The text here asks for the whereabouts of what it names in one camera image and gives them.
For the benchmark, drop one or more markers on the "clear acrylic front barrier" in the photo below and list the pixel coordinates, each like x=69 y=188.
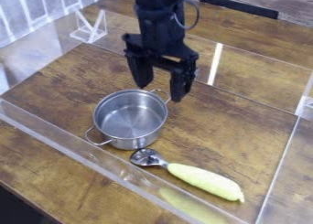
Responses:
x=167 y=196

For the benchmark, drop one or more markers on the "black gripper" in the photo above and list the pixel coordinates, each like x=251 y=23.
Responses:
x=158 y=46

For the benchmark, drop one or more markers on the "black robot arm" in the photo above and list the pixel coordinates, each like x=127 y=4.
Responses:
x=158 y=46

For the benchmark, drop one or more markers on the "stainless steel pot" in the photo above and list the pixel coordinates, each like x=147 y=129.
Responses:
x=128 y=118

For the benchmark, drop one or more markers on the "black strip on table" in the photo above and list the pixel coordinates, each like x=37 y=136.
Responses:
x=250 y=9

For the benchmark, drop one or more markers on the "clear acrylic right barrier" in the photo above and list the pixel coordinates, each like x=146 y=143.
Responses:
x=287 y=203

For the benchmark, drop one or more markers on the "clear acrylic triangle bracket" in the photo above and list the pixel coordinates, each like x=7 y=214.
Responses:
x=88 y=33

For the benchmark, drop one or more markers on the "green handled metal spoon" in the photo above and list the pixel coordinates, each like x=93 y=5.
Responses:
x=213 y=183

